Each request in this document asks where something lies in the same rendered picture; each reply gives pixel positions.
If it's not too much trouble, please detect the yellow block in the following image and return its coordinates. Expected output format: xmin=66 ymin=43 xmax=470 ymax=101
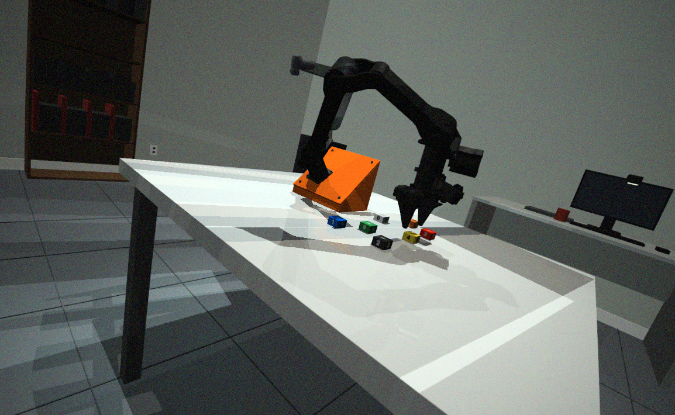
xmin=402 ymin=231 xmax=421 ymax=244

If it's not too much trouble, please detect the blue block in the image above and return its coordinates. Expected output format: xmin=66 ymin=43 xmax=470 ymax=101
xmin=327 ymin=216 xmax=347 ymax=229

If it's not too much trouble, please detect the green block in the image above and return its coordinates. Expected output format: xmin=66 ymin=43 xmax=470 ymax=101
xmin=359 ymin=221 xmax=378 ymax=234

